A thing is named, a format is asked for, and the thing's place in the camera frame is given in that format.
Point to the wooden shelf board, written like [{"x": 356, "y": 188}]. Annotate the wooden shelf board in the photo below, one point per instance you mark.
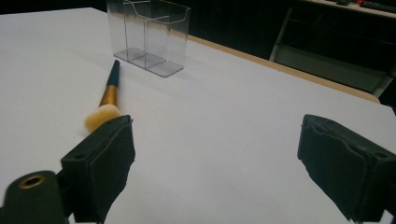
[{"x": 361, "y": 7}]

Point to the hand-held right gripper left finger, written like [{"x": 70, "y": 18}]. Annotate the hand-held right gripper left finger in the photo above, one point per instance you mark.
[{"x": 99, "y": 168}]

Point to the makeup brush with gold ferrule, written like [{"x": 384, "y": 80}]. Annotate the makeup brush with gold ferrule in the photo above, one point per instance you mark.
[{"x": 107, "y": 99}]

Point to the clear acrylic organizer box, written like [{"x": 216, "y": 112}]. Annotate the clear acrylic organizer box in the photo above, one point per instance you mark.
[{"x": 149, "y": 37}]

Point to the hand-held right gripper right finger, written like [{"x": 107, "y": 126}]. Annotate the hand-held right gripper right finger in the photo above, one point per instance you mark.
[{"x": 345, "y": 165}]

